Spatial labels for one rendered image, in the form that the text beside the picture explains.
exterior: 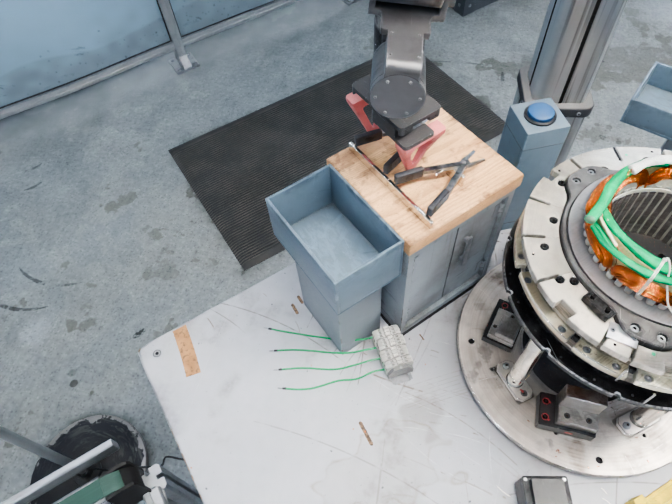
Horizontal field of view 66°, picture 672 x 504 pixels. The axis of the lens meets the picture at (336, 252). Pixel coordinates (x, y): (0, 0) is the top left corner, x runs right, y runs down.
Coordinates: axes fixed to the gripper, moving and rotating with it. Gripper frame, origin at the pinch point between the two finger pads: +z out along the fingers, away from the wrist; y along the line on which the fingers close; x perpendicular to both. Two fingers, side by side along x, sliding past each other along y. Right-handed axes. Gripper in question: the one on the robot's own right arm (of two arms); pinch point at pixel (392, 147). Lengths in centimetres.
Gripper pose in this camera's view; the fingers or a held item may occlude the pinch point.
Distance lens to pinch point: 74.4
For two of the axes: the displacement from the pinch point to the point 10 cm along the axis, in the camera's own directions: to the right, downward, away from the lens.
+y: 5.7, 6.8, -4.6
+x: 8.2, -5.0, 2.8
